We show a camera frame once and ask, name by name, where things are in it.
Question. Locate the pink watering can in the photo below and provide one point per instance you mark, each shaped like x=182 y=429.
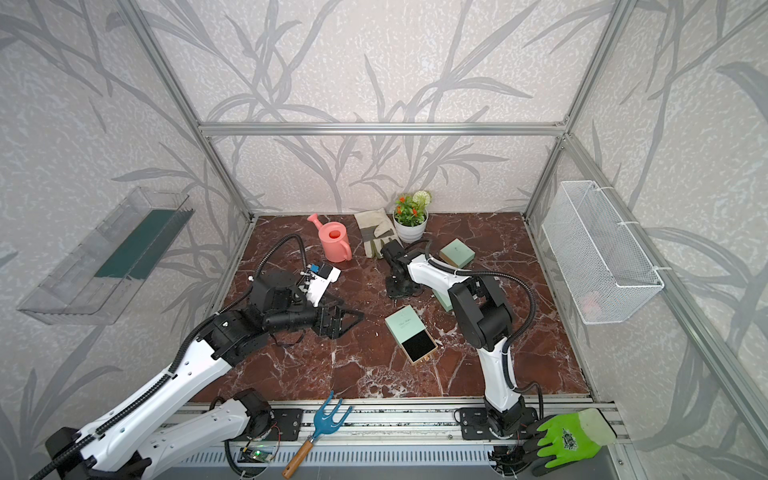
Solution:
x=334 y=239

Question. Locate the clear plastic wall shelf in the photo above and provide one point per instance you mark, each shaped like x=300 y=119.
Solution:
x=95 y=283

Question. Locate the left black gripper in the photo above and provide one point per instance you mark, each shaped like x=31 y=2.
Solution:
x=334 y=331

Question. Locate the small circuit board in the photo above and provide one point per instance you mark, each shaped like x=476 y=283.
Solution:
x=256 y=455

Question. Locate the green black garden glove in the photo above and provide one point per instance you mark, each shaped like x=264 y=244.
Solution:
x=561 y=440

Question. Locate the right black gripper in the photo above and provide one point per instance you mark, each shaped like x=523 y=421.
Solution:
x=394 y=294

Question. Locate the blue garden fork wooden handle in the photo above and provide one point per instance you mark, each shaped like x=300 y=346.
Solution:
x=324 y=424

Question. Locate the mint drawer jewelry box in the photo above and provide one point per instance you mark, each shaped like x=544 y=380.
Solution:
x=411 y=334

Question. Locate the grey work gloves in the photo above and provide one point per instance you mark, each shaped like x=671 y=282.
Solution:
x=377 y=230

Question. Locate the potted plant white pot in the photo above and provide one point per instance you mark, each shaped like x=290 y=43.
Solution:
x=411 y=214

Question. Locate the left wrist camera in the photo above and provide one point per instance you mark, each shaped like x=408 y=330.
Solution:
x=317 y=279

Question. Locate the white wire mesh basket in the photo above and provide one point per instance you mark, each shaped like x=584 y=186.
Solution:
x=607 y=272

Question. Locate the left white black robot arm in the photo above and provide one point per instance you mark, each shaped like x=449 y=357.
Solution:
x=128 y=442

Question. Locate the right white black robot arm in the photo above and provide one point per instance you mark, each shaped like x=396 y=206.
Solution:
x=485 y=318

